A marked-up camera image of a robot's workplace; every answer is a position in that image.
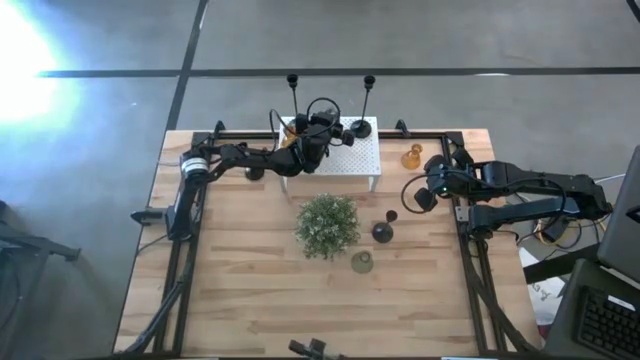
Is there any black floor stand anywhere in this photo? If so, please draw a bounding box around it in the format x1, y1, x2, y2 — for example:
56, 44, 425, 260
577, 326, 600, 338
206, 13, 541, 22
0, 199, 82, 360

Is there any grey monitor back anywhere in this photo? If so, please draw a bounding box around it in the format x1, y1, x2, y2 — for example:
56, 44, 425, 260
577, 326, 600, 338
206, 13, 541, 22
597, 144, 640, 284

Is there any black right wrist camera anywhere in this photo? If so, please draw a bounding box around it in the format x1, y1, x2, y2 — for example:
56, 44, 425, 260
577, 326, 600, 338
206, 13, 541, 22
413, 187, 439, 213

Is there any amber ribbed glass candle holder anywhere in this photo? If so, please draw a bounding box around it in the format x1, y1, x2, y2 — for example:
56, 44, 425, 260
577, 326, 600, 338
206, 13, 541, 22
400, 143, 424, 171
280, 122, 298, 149

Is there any black aluminium table frame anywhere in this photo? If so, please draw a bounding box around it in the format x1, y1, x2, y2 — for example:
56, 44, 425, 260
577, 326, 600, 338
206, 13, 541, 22
119, 119, 539, 357

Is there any black keyboard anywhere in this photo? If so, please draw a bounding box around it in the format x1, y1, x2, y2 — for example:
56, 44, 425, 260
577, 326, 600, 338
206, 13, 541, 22
574, 285, 640, 360

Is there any white paper sheet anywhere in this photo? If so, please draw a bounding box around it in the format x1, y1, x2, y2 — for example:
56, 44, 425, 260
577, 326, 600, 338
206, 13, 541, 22
519, 247, 566, 341

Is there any white perforated metal shelf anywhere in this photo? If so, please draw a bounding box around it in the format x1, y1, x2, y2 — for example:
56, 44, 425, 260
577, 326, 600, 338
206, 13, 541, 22
277, 115, 382, 194

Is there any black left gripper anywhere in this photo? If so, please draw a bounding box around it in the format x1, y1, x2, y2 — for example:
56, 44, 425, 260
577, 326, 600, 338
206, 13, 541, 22
293, 110, 340, 175

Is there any green ribbed glass candle holder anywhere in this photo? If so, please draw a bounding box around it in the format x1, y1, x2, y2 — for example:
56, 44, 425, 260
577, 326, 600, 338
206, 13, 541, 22
349, 249, 375, 275

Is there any black table-level camera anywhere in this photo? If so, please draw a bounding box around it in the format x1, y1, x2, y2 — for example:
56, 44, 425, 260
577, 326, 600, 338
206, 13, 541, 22
288, 338, 346, 360

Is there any dark side desk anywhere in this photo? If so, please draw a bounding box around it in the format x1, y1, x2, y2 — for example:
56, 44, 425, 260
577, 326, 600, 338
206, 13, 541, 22
542, 257, 640, 360

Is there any artificial green plant black pot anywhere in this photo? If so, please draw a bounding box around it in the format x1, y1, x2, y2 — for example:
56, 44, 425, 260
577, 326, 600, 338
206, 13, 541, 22
293, 193, 362, 261

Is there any tall black metal candlestick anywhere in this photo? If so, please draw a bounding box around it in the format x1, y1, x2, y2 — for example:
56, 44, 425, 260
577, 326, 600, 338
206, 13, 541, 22
349, 74, 377, 140
286, 73, 301, 119

